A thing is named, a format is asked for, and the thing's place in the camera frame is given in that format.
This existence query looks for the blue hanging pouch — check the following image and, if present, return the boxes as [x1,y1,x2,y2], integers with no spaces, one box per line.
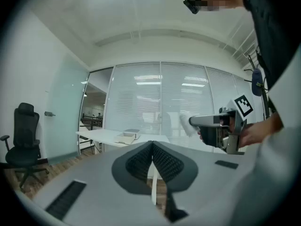
[251,68,263,97]

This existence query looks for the person's right forearm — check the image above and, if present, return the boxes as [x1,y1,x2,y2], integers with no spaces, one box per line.
[258,113,285,141]

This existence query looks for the grey lidded white box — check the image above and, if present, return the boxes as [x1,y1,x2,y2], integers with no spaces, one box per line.
[114,128,142,146]

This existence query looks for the person's right hand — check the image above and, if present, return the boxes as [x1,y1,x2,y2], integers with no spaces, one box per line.
[239,123,264,148]

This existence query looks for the black office chair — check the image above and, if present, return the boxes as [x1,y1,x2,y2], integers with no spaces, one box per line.
[0,102,50,189]

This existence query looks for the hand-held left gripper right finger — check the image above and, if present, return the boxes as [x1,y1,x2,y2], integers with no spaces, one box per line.
[152,140,198,223]

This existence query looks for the black stair railing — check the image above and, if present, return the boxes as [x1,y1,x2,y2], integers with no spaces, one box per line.
[79,116,104,127]

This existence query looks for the person's black clothing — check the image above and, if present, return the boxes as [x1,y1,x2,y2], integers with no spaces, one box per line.
[239,0,301,91]

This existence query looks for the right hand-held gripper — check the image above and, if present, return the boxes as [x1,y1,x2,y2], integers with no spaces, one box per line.
[189,92,256,155]

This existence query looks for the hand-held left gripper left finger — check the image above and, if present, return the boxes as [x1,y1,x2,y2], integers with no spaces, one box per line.
[111,140,154,195]

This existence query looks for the frosted glass door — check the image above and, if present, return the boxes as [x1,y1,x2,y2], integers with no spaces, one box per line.
[47,54,90,166]

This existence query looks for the small white item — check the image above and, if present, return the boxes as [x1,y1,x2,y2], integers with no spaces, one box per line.
[179,111,198,137]

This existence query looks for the black head-worn camera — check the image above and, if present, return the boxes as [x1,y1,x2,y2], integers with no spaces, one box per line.
[183,0,201,15]

